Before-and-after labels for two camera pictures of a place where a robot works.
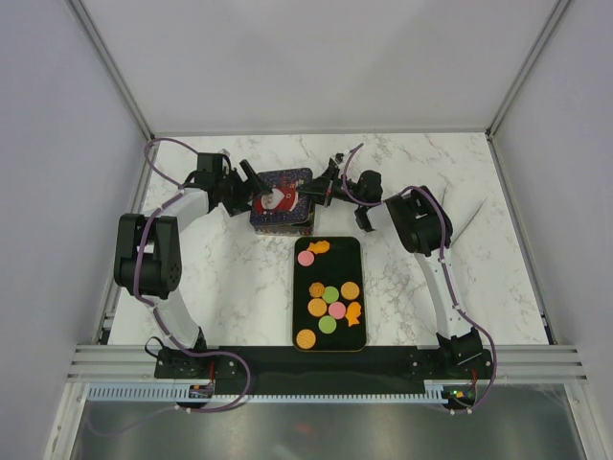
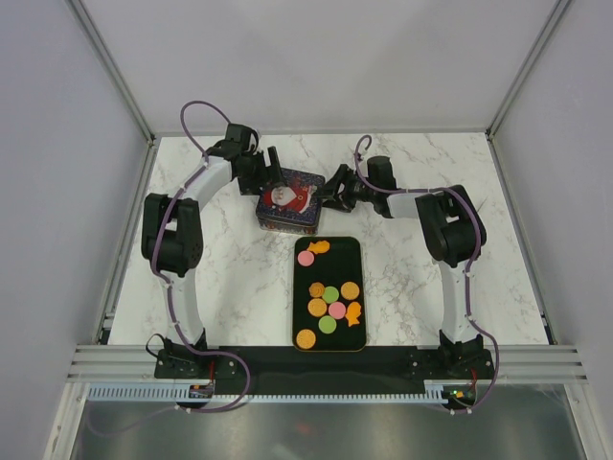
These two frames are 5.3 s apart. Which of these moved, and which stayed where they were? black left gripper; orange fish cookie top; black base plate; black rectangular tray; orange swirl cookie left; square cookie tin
Moved: square cookie tin; black left gripper
Stayed: black rectangular tray; black base plate; orange fish cookie top; orange swirl cookie left
